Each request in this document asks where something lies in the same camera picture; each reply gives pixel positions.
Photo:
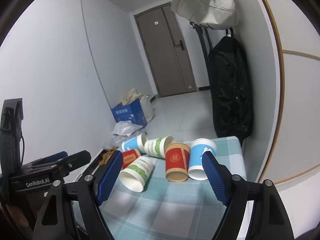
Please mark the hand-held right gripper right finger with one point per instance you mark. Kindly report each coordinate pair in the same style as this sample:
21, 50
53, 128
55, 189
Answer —
214, 180

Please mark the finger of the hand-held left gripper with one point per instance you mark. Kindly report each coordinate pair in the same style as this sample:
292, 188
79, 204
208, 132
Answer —
56, 156
76, 159

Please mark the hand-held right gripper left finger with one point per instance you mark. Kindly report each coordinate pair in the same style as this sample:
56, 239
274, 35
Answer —
110, 177

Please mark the white green paper cup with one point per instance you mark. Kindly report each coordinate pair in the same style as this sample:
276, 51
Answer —
136, 171
156, 148

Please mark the blue paper cup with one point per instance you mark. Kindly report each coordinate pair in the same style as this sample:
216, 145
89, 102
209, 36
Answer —
197, 157
131, 143

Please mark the red paper cup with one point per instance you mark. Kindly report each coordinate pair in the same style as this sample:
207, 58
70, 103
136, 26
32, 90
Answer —
130, 157
176, 160

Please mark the clear plastic bag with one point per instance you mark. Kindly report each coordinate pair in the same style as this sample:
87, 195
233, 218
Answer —
111, 146

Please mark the crumpled grey plastic bag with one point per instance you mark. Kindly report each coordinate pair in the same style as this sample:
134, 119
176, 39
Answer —
127, 128

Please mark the blue checked bed sheet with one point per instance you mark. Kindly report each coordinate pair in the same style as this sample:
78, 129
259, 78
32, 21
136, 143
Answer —
162, 205

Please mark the blue cardboard box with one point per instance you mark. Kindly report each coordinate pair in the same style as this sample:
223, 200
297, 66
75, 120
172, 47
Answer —
130, 113

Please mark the beige cloth bag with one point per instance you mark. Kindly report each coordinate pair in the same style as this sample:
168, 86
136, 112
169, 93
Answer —
131, 95

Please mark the black hanging bag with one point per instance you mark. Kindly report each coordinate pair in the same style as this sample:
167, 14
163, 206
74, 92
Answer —
230, 87

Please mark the grey door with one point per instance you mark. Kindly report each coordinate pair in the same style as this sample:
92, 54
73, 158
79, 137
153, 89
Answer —
165, 62

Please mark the black coat rack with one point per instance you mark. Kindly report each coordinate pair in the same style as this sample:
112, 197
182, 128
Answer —
203, 42

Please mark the white hanging cloth bag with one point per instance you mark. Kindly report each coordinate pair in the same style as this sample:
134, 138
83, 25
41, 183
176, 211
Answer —
205, 2

